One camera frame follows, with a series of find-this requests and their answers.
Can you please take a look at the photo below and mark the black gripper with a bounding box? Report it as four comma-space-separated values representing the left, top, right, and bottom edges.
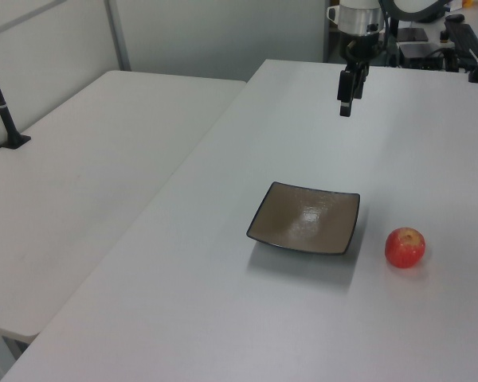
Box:
336, 33, 385, 118

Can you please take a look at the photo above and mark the red apple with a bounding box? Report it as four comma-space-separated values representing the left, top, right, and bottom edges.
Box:
384, 227, 427, 270

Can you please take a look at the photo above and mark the square brown ceramic plate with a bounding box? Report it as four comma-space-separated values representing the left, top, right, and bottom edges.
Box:
245, 181, 362, 256

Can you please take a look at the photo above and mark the flat black box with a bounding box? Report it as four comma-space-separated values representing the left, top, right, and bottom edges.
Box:
397, 27, 429, 43

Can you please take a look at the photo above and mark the black keyboard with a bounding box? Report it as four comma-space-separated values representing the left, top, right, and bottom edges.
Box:
443, 21, 478, 61

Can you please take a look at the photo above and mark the grey table leg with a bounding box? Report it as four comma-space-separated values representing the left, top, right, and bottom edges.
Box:
0, 325, 29, 382

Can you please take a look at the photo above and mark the grey aluminium partition post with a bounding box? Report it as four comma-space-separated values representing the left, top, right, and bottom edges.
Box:
102, 0, 131, 72

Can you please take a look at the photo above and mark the black camera stand with white band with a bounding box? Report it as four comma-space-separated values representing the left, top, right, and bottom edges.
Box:
0, 41, 32, 150

